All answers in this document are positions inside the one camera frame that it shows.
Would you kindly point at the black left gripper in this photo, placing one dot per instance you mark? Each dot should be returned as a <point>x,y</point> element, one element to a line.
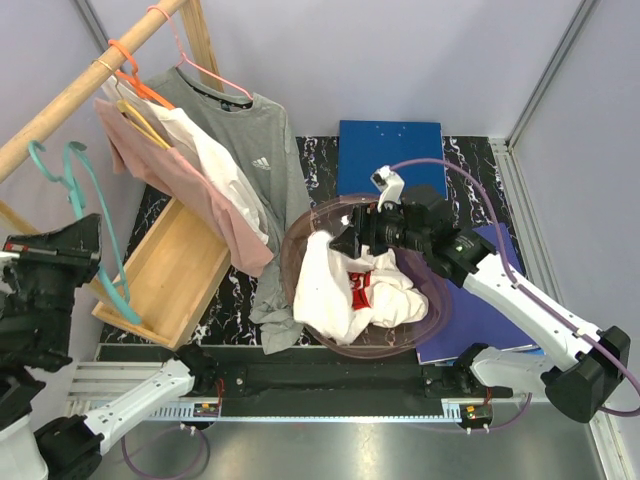
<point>78,243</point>

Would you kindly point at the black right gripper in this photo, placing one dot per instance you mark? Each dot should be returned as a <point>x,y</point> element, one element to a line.
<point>366,221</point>

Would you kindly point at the white t shirt red print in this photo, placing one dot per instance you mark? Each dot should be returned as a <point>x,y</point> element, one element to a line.
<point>339,297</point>

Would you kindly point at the pink t shirt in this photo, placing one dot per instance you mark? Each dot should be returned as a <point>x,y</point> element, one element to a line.
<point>169,172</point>

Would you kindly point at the yellow plastic hanger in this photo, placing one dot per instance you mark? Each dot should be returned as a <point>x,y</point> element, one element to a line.
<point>135,118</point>

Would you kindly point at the white t shirt blue graphic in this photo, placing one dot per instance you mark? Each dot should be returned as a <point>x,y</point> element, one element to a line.
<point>208,156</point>

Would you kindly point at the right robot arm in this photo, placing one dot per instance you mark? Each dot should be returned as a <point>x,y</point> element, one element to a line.
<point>583,364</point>

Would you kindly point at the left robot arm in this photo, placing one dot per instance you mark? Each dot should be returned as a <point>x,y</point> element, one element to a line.
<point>103,404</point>

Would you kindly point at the grey adidas t shirt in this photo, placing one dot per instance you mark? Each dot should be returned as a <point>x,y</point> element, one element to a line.
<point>257,133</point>

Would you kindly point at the blue folder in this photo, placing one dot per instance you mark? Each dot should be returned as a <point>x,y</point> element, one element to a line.
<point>365,146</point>

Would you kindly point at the purple folder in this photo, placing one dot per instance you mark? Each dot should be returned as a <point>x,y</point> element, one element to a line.
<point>456,319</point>

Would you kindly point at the wooden box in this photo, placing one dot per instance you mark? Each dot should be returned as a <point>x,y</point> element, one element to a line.
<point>172,275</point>

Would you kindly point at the wooden rack frame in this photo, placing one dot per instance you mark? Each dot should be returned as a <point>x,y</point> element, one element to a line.
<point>115,58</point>

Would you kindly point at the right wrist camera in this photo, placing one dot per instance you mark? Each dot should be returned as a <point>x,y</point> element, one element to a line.
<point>390,186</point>

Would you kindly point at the wooden clothes rail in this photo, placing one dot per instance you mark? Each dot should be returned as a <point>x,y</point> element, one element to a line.
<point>14,152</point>

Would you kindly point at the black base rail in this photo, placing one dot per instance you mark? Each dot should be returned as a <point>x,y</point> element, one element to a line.
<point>315,382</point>

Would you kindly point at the pink wire hanger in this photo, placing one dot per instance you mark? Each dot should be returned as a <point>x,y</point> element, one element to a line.
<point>202,56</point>

